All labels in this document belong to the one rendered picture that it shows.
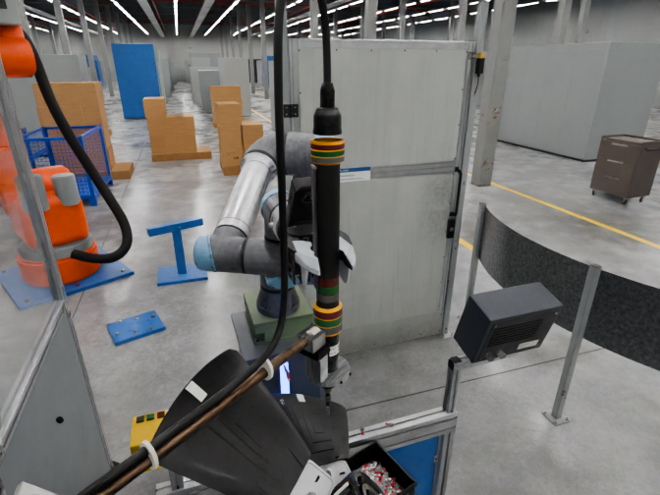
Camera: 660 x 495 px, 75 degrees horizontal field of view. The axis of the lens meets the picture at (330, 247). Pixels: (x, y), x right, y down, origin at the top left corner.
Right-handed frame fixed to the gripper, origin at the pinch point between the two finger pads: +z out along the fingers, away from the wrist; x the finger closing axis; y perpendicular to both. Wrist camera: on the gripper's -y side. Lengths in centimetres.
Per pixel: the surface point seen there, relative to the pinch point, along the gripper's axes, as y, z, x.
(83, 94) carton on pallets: 18, -788, 155
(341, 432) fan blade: 46.3, -13.9, -6.8
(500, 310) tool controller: 39, -34, -62
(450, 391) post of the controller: 68, -38, -52
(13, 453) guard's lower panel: 71, -58, 70
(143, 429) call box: 56, -39, 34
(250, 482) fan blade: 32.5, 3.2, 13.9
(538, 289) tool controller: 38, -39, -80
